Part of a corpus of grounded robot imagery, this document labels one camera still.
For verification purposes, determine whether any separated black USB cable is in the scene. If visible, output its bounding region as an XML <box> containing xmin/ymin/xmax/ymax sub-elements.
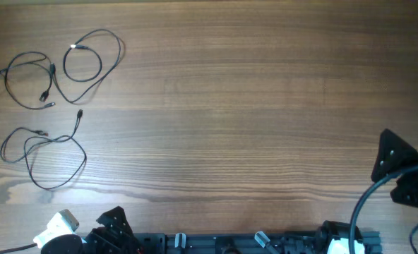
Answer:
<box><xmin>0</xmin><ymin>109</ymin><xmax>88</xmax><ymax>191</ymax></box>

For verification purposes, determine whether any black USB cable with loop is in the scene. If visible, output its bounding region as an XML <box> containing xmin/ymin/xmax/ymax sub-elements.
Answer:
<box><xmin>49</xmin><ymin>28</ymin><xmax>122</xmax><ymax>105</ymax></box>

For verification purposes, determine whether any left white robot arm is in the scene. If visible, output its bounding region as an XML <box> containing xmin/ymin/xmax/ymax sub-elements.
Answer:
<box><xmin>33</xmin><ymin>206</ymin><xmax>145</xmax><ymax>254</ymax></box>

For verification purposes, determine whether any right black camera cable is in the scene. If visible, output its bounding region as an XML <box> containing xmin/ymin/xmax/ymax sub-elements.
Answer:
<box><xmin>349</xmin><ymin>161</ymin><xmax>418</xmax><ymax>254</ymax></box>

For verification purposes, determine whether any black camera cable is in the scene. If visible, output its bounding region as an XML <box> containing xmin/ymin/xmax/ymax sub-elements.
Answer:
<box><xmin>0</xmin><ymin>242</ymin><xmax>40</xmax><ymax>254</ymax></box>
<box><xmin>349</xmin><ymin>161</ymin><xmax>418</xmax><ymax>254</ymax></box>

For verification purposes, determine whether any left black camera cable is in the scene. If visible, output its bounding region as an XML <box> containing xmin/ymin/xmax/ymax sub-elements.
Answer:
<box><xmin>0</xmin><ymin>242</ymin><xmax>40</xmax><ymax>254</ymax></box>

